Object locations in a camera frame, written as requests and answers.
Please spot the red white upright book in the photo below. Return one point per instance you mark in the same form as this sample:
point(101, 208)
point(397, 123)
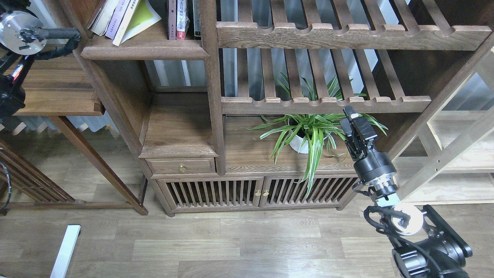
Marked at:
point(182, 19)

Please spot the green spider plant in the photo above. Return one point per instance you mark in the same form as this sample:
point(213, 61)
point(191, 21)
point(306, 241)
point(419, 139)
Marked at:
point(318, 128)

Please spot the white cover book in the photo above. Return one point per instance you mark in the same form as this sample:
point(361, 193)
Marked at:
point(116, 19)

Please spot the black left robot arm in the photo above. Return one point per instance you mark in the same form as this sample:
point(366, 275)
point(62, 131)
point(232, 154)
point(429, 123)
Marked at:
point(24, 37)

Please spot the white metal stand leg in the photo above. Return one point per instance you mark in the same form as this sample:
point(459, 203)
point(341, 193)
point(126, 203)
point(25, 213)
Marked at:
point(65, 252)

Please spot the dark upright book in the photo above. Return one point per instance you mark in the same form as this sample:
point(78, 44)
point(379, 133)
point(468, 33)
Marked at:
point(196, 20)

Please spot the pink spine upright book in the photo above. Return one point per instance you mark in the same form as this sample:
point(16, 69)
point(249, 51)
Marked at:
point(172, 18)

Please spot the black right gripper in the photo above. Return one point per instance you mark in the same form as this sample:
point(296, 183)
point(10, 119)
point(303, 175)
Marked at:
point(373, 167)

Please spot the light wooden shelf unit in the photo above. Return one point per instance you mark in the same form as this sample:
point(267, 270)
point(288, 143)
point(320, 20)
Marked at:
point(458, 168)

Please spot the white plant pot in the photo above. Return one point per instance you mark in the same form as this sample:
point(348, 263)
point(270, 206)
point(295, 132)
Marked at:
point(299, 143)

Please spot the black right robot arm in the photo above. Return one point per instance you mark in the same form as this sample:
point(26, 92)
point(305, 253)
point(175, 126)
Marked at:
point(424, 244)

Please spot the dark wooden side table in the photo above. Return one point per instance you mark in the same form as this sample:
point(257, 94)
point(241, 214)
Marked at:
point(60, 88)

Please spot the dark wooden slatted chair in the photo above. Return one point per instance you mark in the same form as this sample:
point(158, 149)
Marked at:
point(29, 180)

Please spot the dark wooden bookshelf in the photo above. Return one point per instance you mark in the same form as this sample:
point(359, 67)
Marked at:
point(195, 102)

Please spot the red cover book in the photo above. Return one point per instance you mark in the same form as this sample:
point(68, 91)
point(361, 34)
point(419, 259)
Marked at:
point(99, 22)

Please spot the yellow-green cover book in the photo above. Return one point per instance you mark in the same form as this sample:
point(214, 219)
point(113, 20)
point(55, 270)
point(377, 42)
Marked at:
point(138, 16)

